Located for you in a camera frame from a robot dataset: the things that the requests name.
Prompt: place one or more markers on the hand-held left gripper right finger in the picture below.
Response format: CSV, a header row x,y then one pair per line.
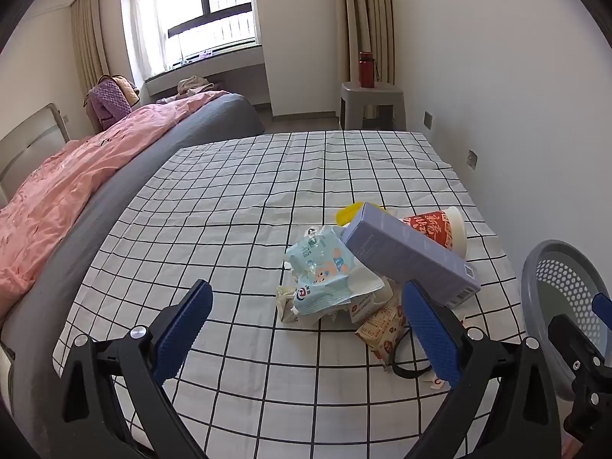
x,y
430,330

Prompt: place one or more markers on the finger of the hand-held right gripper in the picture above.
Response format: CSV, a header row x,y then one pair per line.
x,y
569,339
602,305

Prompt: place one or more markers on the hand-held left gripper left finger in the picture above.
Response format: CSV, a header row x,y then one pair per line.
x,y
184,330

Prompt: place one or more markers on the grey perforated plastic basket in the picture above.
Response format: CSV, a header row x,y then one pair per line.
x,y
559,291

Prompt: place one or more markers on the red print snack packet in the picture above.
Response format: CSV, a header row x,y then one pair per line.
x,y
385,330

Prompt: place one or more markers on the torn white carton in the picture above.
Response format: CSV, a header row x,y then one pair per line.
x,y
366,311

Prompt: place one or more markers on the purple cardboard box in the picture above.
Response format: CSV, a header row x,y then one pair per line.
x,y
406,253

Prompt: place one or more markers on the red and white paper cup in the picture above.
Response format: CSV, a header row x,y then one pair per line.
x,y
440,229

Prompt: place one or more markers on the beige paper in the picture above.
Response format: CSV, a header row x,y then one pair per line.
x,y
288,302

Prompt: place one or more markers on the blue wet wipes packet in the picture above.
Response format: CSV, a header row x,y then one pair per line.
x,y
325,272

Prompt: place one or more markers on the black checked white cloth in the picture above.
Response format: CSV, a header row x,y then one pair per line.
x,y
229,210

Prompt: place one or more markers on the grey bed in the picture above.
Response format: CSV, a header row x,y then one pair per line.
x,y
81,244

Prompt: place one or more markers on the pink blanket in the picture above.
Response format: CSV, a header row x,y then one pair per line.
x,y
62,186

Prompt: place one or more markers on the grey plastic stool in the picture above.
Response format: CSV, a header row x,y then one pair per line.
x,y
370,98

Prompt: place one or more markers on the purple quilted bag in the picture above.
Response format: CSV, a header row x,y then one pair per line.
x,y
110,100

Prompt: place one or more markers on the grey headboard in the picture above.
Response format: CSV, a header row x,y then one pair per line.
x,y
28,143

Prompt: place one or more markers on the beige clothes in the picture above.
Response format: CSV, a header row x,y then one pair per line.
x,y
193,85

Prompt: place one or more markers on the bay window ledge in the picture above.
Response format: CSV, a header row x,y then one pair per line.
x,y
239,74

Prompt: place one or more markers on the red water bottle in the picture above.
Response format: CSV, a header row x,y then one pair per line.
x,y
367,71

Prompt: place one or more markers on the beige curtain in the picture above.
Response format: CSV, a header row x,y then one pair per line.
x,y
368,14
88,43

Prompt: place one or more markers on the white sheer curtain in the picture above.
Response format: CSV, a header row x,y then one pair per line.
x,y
146,19

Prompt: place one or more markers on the window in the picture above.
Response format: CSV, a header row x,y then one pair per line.
x,y
210,5

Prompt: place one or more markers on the wall socket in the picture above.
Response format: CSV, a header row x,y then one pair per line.
x,y
472,159
428,120

